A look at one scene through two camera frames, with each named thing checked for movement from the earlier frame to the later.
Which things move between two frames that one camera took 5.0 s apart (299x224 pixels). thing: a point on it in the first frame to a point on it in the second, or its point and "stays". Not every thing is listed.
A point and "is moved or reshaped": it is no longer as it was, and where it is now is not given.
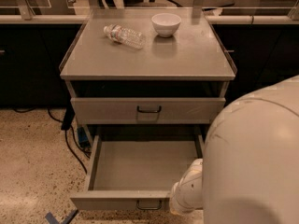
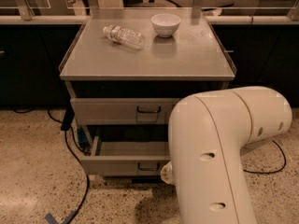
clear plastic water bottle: x=125 y=35 stays
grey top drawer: x=146 y=110 stays
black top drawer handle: x=149 y=111 stays
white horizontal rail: x=277 y=19 stays
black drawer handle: x=149 y=208 to x=148 y=169
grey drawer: x=136 y=172 is moved or reshaped
